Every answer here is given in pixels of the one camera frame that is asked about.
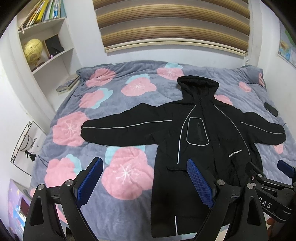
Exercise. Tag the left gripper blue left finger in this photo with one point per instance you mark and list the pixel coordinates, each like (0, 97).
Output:
(43, 223)

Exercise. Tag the colourful wall map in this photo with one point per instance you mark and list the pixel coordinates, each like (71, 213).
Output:
(287, 46)

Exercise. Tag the grey floral bed blanket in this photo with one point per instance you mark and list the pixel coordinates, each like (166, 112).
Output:
(120, 205)

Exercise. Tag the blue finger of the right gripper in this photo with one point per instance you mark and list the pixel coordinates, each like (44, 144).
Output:
(287, 169)

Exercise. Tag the purple storage box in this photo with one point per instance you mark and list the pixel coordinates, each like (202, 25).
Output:
(18, 205)

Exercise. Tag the black picture frame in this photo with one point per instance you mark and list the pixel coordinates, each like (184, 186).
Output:
(53, 46)

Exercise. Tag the stack of books on bed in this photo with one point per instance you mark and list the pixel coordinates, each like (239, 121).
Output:
(69, 84)

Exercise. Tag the black phone on bed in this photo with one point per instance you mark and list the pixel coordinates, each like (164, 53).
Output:
(271, 109)

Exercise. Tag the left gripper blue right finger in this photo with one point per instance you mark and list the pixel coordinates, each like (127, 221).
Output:
(237, 206)

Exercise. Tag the striped window blind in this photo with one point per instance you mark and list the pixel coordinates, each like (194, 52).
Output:
(221, 25)

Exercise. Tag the black hooded jacket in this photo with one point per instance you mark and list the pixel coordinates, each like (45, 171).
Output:
(217, 136)

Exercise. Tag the white paper bag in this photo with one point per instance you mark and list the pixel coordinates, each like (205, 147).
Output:
(28, 147)

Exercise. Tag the yellow globe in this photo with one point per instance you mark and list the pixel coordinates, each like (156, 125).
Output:
(33, 50)

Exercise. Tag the row of upright books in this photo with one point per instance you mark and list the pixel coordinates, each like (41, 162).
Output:
(41, 11)

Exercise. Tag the person's right hand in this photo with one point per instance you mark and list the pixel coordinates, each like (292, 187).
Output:
(271, 231)

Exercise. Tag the white wall bookshelf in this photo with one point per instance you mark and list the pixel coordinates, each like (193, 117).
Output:
(49, 74)

